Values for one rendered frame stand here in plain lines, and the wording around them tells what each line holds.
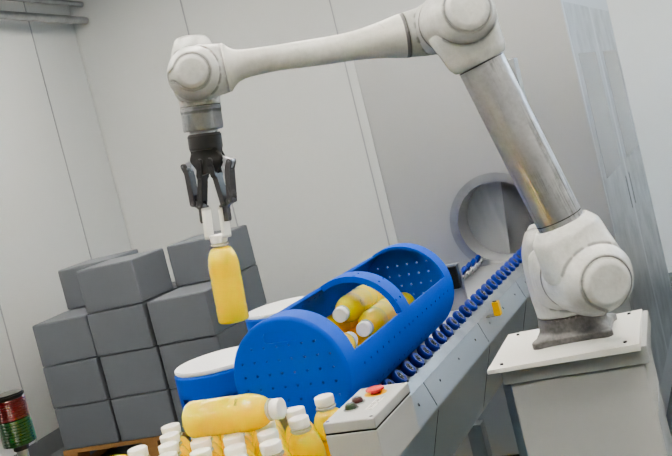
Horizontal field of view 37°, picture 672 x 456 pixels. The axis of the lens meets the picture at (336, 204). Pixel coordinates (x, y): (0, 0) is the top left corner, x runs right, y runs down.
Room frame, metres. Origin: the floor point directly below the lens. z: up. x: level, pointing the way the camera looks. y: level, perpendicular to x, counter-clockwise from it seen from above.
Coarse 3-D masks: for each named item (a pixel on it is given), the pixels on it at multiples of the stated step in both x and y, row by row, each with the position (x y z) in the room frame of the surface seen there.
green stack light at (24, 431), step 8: (0, 424) 1.89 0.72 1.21; (8, 424) 1.89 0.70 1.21; (16, 424) 1.89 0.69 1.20; (24, 424) 1.90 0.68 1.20; (32, 424) 1.92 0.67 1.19; (0, 432) 1.90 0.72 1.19; (8, 432) 1.89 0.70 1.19; (16, 432) 1.89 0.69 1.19; (24, 432) 1.90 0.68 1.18; (32, 432) 1.91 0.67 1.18; (8, 440) 1.89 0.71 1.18; (16, 440) 1.89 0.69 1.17; (24, 440) 1.89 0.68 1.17; (32, 440) 1.91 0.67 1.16; (8, 448) 1.89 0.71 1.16
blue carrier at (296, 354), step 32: (384, 256) 3.01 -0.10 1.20; (416, 256) 2.97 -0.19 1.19; (320, 288) 2.59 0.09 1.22; (352, 288) 2.94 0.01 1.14; (384, 288) 2.53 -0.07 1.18; (416, 288) 2.98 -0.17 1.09; (448, 288) 2.89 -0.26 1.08; (288, 320) 2.19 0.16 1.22; (320, 320) 2.20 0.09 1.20; (416, 320) 2.59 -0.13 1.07; (256, 352) 2.22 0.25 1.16; (288, 352) 2.19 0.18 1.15; (320, 352) 2.16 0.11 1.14; (352, 352) 2.19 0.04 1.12; (384, 352) 2.35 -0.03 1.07; (256, 384) 2.23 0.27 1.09; (288, 384) 2.20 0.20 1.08; (320, 384) 2.17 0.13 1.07; (352, 384) 2.15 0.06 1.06
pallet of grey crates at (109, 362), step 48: (192, 240) 6.11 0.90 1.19; (240, 240) 6.25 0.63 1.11; (96, 288) 5.86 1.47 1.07; (144, 288) 5.82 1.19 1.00; (192, 288) 5.91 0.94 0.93; (48, 336) 6.00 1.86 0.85; (96, 336) 5.89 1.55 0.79; (144, 336) 5.78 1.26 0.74; (192, 336) 5.69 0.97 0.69; (240, 336) 5.92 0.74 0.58; (48, 384) 6.03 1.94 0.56; (96, 384) 5.91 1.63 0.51; (144, 384) 5.82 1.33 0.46; (96, 432) 5.95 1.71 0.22; (144, 432) 5.84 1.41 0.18
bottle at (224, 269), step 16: (208, 256) 2.24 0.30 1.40; (224, 256) 2.22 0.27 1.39; (224, 272) 2.21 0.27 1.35; (240, 272) 2.24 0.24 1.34; (224, 288) 2.21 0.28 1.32; (240, 288) 2.23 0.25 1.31; (224, 304) 2.21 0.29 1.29; (240, 304) 2.22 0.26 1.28; (224, 320) 2.22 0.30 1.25; (240, 320) 2.22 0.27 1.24
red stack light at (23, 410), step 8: (16, 400) 1.90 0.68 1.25; (24, 400) 1.92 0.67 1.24; (0, 408) 1.89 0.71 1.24; (8, 408) 1.89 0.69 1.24; (16, 408) 1.89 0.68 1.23; (24, 408) 1.91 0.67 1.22; (0, 416) 1.89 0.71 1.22; (8, 416) 1.89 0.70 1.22; (16, 416) 1.89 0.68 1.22; (24, 416) 1.90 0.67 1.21
